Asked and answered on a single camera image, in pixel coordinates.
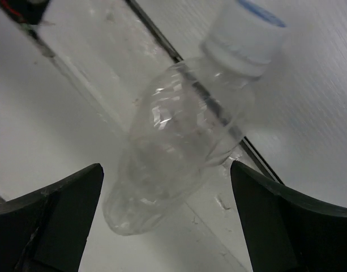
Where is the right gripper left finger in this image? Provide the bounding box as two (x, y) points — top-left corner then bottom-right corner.
(0, 163), (104, 271)

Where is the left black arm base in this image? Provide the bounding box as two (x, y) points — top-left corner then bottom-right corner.
(0, 0), (57, 57)

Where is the clear bottle white cap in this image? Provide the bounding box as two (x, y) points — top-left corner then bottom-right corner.
(103, 1), (287, 236)

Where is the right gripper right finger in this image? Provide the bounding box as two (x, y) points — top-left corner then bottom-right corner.
(230, 161), (347, 271)

